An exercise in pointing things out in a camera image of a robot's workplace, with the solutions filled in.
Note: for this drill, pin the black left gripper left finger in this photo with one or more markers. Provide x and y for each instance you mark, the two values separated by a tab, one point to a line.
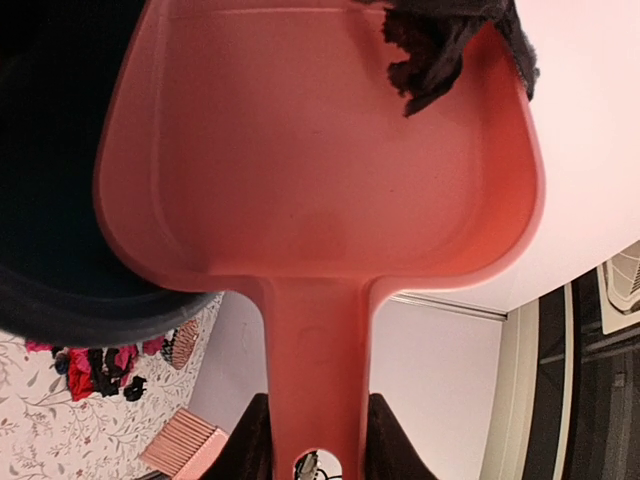
247	454

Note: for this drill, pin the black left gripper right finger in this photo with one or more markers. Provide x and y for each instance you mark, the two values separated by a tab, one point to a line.
391	455

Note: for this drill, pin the pink plastic hand brush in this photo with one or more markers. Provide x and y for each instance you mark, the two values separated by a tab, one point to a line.
186	447

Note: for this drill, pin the central colourful paper scrap pile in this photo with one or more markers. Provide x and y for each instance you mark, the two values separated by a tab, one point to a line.
431	48

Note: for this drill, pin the pink plastic dustpan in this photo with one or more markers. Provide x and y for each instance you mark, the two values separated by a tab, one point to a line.
258	147

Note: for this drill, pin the teal plastic waste bin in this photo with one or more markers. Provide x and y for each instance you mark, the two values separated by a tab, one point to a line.
60	282

